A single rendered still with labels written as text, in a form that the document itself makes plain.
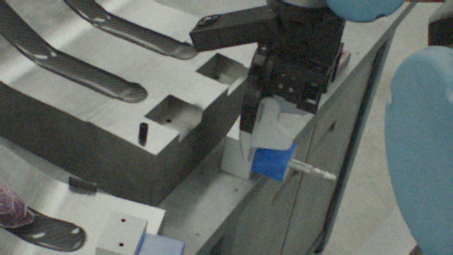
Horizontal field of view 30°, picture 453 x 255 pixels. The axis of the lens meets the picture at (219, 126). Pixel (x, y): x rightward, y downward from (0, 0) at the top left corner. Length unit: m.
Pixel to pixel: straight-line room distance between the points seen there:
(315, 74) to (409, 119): 0.43
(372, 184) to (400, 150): 1.82
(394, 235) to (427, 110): 0.29
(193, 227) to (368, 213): 1.29
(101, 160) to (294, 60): 0.24
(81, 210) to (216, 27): 0.24
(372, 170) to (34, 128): 1.47
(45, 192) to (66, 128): 0.10
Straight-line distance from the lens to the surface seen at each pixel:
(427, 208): 0.43
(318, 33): 0.85
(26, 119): 0.97
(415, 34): 2.94
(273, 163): 0.96
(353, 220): 2.15
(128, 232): 0.80
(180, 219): 0.93
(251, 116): 0.90
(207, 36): 0.90
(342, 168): 1.84
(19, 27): 1.03
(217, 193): 0.96
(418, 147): 0.43
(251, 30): 0.88
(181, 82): 0.96
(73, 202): 0.86
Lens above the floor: 1.46
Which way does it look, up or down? 39 degrees down
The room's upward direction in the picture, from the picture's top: 10 degrees clockwise
